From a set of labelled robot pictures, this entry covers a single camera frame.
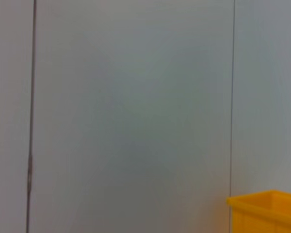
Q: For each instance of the yellow plastic bin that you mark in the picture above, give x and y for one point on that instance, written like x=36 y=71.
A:
x=264 y=213

